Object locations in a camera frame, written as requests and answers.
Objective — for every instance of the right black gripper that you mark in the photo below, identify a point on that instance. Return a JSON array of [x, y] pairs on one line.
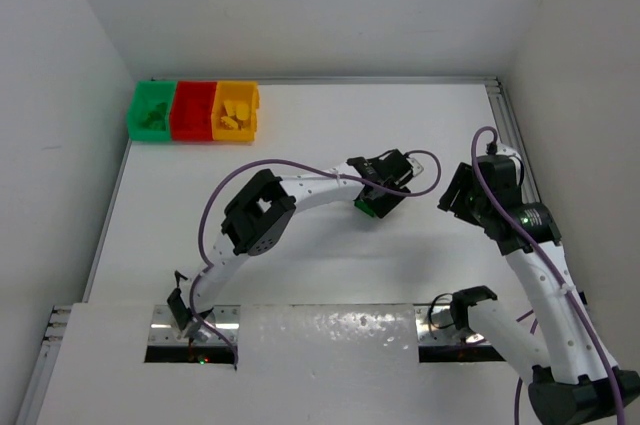
[[458, 193]]

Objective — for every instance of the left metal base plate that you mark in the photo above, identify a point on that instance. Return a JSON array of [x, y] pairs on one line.
[[164, 331]]

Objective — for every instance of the yellow plastic bin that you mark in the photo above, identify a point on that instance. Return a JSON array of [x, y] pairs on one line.
[[236, 91]]

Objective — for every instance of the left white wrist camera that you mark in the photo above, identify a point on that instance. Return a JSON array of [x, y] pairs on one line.
[[416, 166]]

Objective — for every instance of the red plastic bin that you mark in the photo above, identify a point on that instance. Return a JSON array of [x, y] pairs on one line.
[[186, 91]]

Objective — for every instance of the green L-shaped lego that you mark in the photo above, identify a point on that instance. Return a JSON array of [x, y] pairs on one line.
[[365, 207]]

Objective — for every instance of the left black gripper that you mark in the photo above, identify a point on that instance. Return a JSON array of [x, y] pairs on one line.
[[382, 196]]

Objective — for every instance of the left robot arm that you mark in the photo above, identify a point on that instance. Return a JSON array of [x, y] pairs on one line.
[[257, 216]]

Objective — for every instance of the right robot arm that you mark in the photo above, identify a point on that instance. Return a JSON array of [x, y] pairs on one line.
[[570, 376]]

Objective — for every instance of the green plastic bin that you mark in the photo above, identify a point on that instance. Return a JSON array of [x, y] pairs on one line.
[[146, 95]]

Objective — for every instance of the metal base plate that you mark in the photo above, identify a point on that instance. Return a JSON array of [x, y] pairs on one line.
[[434, 327], [164, 331]]

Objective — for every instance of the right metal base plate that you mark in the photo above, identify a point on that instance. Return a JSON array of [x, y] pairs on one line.
[[434, 327]]

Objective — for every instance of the yellow butterfly round lego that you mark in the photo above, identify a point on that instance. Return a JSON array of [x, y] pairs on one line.
[[243, 111]]

